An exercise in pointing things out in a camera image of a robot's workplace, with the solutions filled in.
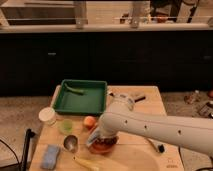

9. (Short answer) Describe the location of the grey towel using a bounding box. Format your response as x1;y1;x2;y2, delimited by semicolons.
86;127;100;147

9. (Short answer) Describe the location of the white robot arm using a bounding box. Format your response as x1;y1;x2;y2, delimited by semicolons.
98;93;213;157

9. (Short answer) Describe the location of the green plastic cup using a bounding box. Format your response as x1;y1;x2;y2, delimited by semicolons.
58;119;72;135

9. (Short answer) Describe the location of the small metal cup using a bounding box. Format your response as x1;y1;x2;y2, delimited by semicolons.
63;135;78;153

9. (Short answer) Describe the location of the green plastic tray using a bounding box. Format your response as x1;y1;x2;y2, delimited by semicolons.
53;79;107;116

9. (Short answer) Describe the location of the green vegetable toy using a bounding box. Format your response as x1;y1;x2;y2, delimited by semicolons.
64;83;84;95

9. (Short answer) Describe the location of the orange fruit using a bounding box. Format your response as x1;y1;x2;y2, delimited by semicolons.
83;116;96;129

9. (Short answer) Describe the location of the dark grapes bunch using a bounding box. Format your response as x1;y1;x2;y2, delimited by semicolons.
97;137;117;146

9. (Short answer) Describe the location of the orange bowl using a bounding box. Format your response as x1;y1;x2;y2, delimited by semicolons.
87;124;118;155

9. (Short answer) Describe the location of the white lidded jar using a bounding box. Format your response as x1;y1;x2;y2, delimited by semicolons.
39;107;56;125

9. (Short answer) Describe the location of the yellow banana toy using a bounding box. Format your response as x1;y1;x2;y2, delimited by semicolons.
74;157;100;171

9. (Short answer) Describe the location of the blue sponge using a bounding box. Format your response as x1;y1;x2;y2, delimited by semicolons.
40;145;60;170

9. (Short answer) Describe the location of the black chair frame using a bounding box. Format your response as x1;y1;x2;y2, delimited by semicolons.
0;129;36;171

